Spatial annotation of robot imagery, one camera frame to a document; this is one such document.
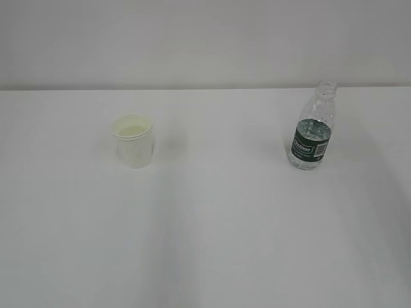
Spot clear water bottle green label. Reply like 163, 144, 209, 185
287, 82, 337, 171

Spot white paper cup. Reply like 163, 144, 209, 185
111, 114, 153, 169

